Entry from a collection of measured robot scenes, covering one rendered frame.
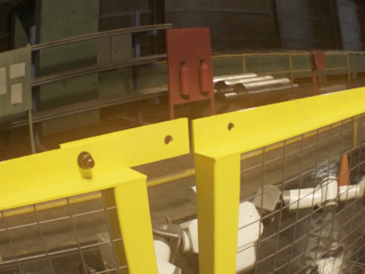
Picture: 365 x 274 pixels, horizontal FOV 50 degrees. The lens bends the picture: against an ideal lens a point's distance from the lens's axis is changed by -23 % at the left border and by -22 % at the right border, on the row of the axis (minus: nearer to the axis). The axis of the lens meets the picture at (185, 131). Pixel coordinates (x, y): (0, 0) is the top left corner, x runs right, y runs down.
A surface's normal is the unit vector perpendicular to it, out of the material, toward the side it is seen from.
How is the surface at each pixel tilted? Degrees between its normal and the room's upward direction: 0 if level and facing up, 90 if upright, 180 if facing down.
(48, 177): 90
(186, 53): 90
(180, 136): 90
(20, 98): 90
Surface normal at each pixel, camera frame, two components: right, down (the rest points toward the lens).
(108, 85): 0.60, 0.15
